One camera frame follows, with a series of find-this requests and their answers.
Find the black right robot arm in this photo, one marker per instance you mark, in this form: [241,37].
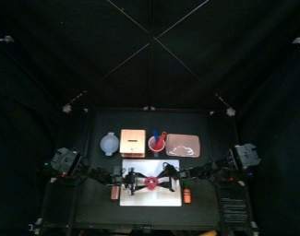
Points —
[233,159]

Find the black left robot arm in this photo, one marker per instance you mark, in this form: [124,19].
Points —
[74,166]

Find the pink play dough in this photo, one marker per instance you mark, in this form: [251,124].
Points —
[148,186]

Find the wooden drawer box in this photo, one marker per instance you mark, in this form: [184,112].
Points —
[132,147]

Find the white cutting board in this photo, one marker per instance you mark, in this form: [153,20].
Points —
[150,199]

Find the red plastic spatula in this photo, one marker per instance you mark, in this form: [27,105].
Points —
[161,136]

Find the blue plastic spatula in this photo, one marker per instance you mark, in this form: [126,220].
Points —
[154,134]

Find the black panel with white text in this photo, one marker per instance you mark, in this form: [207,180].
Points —
[233,209]

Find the metal frame clamp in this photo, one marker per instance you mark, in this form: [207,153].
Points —
[299,40]
[66,108]
[231,111]
[7,39]

